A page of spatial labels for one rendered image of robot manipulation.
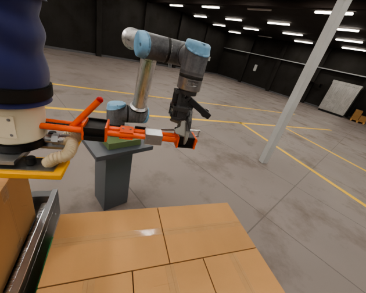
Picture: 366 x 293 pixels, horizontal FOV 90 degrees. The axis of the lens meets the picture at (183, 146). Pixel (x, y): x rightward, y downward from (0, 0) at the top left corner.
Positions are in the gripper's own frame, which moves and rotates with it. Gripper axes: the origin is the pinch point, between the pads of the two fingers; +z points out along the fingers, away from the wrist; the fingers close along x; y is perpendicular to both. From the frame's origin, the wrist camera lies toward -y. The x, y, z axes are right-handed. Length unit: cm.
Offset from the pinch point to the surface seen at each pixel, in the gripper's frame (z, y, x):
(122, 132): -1.1, 24.5, 4.6
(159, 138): -0.3, 10.5, 4.7
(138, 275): 69, 11, 20
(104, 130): -1.8, 30.7, 5.6
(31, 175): 12, 50, 16
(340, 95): -4, -1277, -883
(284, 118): 31, -231, -180
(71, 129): -0.3, 41.8, 4.5
